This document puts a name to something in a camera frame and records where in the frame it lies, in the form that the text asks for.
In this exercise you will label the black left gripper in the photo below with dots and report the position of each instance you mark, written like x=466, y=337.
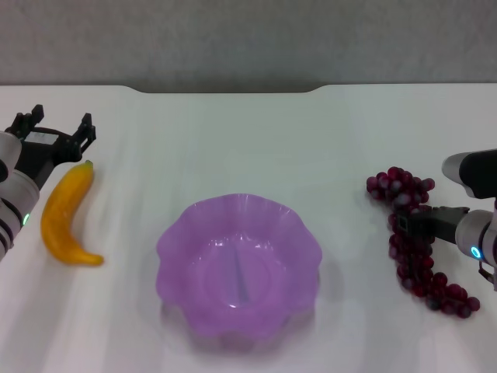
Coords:
x=44, y=149

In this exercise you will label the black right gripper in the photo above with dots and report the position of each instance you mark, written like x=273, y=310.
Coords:
x=442, y=225

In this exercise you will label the dark red grape bunch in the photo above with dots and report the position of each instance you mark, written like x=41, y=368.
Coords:
x=413, y=260

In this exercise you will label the yellow plastic banana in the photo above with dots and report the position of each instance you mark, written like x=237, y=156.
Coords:
x=64, y=210

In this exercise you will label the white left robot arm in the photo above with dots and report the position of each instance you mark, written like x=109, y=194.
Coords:
x=15, y=210

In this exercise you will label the purple wavy plastic bowl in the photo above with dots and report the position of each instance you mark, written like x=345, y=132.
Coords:
x=237, y=272

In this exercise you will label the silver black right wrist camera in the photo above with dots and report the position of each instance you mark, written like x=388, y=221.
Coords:
x=471, y=171

